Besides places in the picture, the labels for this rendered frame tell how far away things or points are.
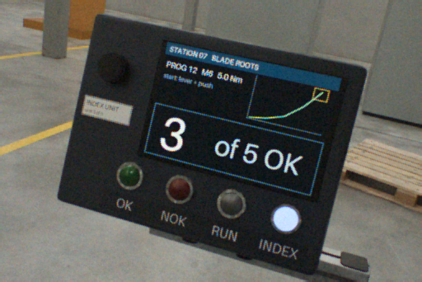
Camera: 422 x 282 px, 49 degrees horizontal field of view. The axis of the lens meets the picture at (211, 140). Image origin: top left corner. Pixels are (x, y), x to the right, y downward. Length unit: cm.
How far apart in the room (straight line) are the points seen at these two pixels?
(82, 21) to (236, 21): 264
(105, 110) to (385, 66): 597
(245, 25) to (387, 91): 285
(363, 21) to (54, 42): 853
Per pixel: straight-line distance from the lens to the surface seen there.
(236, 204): 42
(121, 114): 45
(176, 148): 43
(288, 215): 42
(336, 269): 51
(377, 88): 638
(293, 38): 795
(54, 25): 655
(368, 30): 1297
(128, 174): 44
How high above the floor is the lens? 130
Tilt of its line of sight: 19 degrees down
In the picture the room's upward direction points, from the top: 10 degrees clockwise
